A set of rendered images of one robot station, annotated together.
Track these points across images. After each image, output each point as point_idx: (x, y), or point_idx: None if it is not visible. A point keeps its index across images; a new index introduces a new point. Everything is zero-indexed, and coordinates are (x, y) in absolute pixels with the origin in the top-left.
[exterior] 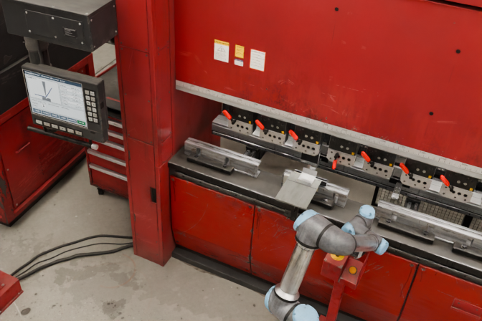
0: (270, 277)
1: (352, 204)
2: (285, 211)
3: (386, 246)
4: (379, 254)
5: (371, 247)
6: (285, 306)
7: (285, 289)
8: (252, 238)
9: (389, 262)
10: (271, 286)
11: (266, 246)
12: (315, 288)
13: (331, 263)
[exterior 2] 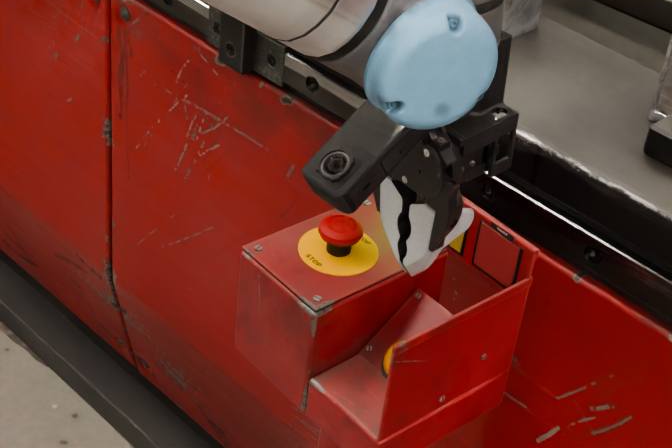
0: (188, 398)
1: (560, 44)
2: (212, 13)
3: (459, 58)
4: (386, 101)
5: None
6: None
7: None
8: (112, 176)
9: (664, 397)
10: (203, 446)
11: (155, 220)
12: None
13: (273, 273)
